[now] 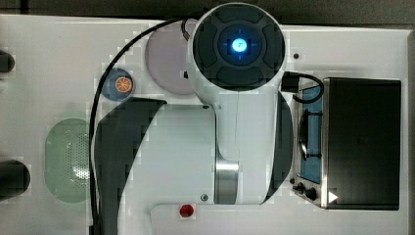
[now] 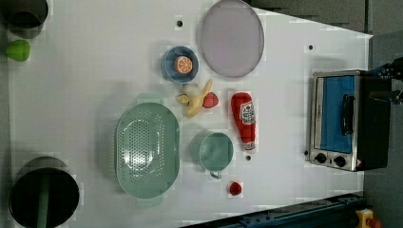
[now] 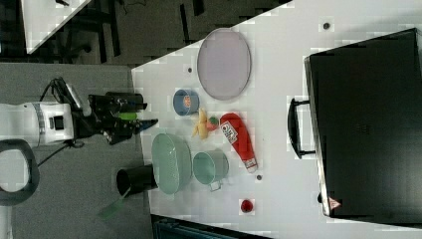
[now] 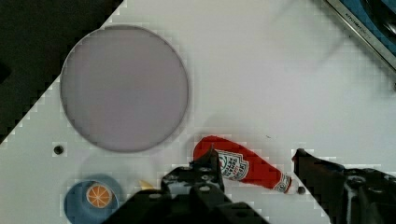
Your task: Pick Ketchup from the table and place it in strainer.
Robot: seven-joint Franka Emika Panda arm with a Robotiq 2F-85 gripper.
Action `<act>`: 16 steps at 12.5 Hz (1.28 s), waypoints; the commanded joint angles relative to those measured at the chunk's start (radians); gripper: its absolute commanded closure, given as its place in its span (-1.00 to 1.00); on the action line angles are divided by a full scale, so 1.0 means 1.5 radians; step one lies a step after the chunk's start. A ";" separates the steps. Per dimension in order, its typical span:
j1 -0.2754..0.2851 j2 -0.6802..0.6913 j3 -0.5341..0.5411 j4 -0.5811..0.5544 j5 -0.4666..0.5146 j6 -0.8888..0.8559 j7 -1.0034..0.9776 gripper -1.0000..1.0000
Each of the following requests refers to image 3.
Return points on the wrist camera mount block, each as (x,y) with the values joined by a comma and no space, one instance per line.
(132,98)

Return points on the black cylindrical cup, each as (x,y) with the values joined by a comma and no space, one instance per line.
(135,180)

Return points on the blue bowl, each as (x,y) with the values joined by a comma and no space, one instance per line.
(178,106)

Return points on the plush strawberry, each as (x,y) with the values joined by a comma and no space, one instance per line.
(212,123)

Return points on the plush peeled banana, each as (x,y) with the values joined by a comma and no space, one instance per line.
(201,126)

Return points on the green metal mug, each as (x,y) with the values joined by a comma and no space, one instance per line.
(210,168)

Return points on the large grey round plate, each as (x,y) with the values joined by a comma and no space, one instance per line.
(224,64)

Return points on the green spatula handle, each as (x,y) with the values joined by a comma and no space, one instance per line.
(113,208)

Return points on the plush orange slice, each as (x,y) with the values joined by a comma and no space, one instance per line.
(187,101)

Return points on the green oval strainer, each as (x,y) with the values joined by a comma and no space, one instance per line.
(172,163)

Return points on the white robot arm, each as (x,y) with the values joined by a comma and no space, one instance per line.
(41,123)

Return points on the red plush ketchup bottle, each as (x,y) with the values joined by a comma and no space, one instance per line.
(237,134)

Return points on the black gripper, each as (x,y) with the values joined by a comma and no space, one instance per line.
(104,119)

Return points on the green plush pear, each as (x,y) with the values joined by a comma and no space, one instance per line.
(127,116)

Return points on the small red plush fruit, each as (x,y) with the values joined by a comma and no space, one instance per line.
(246,206)

